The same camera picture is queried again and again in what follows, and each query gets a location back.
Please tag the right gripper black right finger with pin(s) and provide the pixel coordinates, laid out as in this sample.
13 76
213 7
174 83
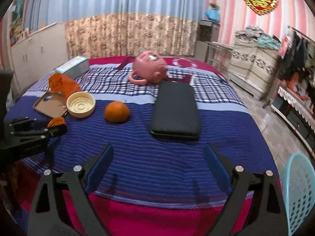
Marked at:
267 214

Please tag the low shelf with lace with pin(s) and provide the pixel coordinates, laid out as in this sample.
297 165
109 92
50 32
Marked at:
296 115

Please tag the brown rectangular tray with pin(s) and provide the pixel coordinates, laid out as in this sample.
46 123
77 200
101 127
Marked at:
51 104

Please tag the small metal side table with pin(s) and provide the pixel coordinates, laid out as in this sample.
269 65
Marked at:
218 53

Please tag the blue and floral curtain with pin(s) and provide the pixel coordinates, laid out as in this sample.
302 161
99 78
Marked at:
102 28

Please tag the light blue laundry basket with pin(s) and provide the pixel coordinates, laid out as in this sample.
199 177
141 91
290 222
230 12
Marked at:
298 190

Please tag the cream round plastic bowl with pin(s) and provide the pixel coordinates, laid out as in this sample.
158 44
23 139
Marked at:
80 104

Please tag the light blue tissue box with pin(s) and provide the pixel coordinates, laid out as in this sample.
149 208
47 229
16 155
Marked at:
75 67

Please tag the grey water dispenser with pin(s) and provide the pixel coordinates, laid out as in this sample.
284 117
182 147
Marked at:
207 32

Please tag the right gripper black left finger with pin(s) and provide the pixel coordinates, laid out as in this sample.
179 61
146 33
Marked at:
49 214

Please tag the black rectangular pouch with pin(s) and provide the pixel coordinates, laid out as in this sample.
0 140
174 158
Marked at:
175 113

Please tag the pile of folded clothes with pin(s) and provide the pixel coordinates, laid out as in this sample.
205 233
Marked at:
256 34

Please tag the blue covered water bottle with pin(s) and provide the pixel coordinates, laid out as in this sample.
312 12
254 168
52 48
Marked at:
212 15

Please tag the striped blue red bedspread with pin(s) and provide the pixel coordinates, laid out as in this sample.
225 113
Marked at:
153 186

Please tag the white cabinet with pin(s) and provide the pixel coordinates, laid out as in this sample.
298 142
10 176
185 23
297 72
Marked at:
39 54

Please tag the orange plastic mesh bag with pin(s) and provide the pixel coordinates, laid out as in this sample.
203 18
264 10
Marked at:
60 83

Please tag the clothes rack with garments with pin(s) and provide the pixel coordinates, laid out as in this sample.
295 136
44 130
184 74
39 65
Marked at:
295 67

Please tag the patterned cloth covered chest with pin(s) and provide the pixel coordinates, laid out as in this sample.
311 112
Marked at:
252 67

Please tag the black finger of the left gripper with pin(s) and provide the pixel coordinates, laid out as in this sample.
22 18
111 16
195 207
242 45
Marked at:
44 133
21 122

